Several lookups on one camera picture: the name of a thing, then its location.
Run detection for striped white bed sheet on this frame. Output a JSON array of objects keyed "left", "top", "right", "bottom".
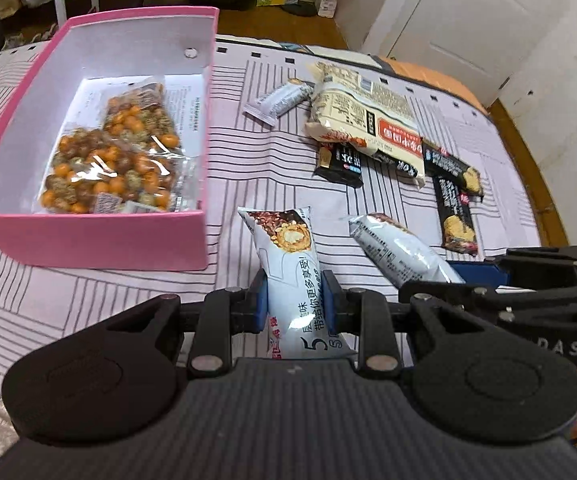
[{"left": 0, "top": 34, "right": 543, "bottom": 466}]

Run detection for white snack bar wrapper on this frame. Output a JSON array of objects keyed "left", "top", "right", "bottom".
[{"left": 348, "top": 214, "right": 464, "bottom": 288}]

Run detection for white blue snack bar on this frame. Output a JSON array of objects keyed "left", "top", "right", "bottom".
[{"left": 238, "top": 207, "right": 353, "bottom": 360}]

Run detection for small black snack packet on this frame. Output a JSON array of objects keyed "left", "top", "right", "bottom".
[{"left": 313, "top": 143, "right": 363, "bottom": 188}]

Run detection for small grey snack bar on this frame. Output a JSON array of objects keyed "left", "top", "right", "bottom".
[{"left": 243, "top": 78, "right": 315, "bottom": 127}]

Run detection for pink storage box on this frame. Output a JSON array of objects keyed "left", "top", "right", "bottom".
[{"left": 0, "top": 6, "right": 218, "bottom": 271}]

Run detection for clear bag orange nuts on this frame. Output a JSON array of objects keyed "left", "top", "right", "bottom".
[{"left": 37, "top": 128, "right": 200, "bottom": 214}]

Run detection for wooden bed frame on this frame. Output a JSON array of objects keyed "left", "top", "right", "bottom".
[{"left": 488, "top": 99, "right": 569, "bottom": 247}]

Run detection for black cracker packet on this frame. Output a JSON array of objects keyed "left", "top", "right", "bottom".
[
  {"left": 432, "top": 176, "right": 479, "bottom": 256},
  {"left": 422, "top": 139, "right": 484, "bottom": 200}
]

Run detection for large cream snack bag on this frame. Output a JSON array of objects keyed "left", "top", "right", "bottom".
[{"left": 305, "top": 62, "right": 425, "bottom": 188}]

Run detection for white door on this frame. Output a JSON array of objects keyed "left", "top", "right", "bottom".
[{"left": 361, "top": 0, "right": 569, "bottom": 105}]

